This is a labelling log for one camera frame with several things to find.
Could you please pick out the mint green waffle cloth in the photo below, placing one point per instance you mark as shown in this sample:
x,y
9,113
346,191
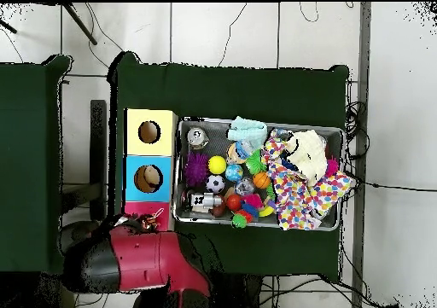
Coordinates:
x,y
247,130

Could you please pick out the orange toy basketball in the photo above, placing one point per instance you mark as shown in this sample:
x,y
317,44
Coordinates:
x,y
261,180

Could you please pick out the cream waffle cloth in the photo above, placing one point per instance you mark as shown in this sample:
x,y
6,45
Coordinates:
x,y
305,154

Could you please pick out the orange striped tiger plush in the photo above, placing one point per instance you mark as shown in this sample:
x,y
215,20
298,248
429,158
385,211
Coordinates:
x,y
148,222

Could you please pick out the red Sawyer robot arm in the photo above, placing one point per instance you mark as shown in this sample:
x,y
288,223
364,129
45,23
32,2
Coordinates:
x,y
143,260

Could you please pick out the shallow clear mesh bin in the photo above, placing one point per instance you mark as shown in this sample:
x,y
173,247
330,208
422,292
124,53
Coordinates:
x,y
218,127

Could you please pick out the wooden box with three holes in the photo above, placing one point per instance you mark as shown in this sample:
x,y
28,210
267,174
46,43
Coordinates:
x,y
150,151

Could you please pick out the plain yellow ball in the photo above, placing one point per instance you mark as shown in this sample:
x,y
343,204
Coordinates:
x,y
217,165

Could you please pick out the blue globe ball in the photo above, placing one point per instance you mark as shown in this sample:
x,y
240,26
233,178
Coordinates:
x,y
234,173

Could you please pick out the small toy soccer ball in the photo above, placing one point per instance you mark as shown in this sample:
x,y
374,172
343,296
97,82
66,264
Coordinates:
x,y
215,184

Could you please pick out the purple spiky ball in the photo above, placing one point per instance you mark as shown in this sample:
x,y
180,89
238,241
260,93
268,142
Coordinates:
x,y
195,168

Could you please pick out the silver drink can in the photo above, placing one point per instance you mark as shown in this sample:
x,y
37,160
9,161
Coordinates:
x,y
197,136

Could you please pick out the green cloth side table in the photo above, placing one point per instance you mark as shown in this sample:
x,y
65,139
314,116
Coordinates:
x,y
24,168

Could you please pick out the black tripod leg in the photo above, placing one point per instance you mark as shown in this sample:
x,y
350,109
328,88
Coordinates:
x,y
8,26
80,23

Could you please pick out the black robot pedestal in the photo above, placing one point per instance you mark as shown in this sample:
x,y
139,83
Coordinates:
x,y
239,294

